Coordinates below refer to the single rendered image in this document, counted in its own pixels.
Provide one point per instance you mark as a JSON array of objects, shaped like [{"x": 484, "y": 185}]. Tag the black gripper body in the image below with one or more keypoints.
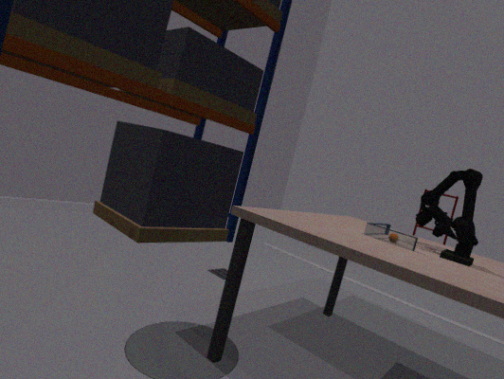
[{"x": 446, "y": 220}]

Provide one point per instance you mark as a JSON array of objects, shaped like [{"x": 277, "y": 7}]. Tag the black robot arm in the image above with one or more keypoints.
[{"x": 465, "y": 228}]

